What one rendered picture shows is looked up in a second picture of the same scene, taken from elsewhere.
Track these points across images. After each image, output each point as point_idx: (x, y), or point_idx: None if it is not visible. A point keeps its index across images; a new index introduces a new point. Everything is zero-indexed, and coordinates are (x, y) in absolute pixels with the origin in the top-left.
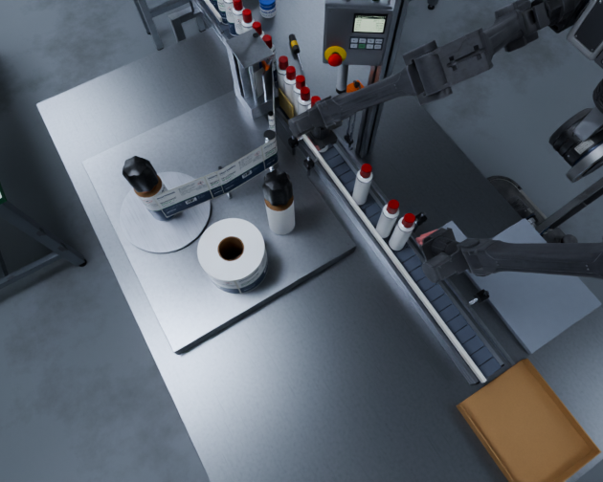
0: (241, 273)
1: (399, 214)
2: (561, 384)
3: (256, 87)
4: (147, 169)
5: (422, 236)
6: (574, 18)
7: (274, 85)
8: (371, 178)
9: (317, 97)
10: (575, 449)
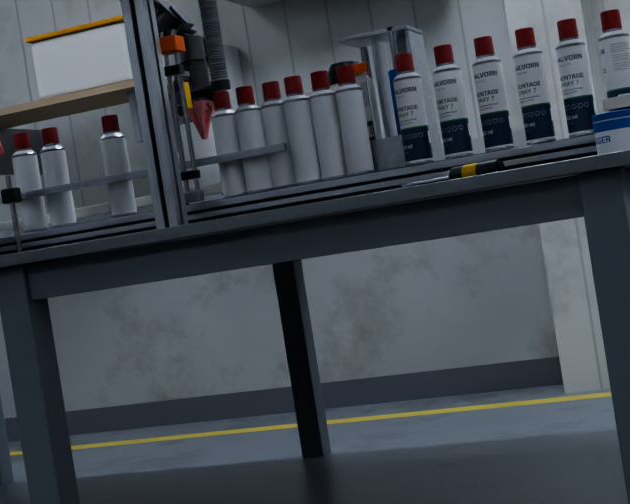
0: None
1: (44, 188)
2: None
3: (377, 115)
4: (330, 68)
5: None
6: None
7: (368, 130)
8: (100, 138)
9: (244, 86)
10: None
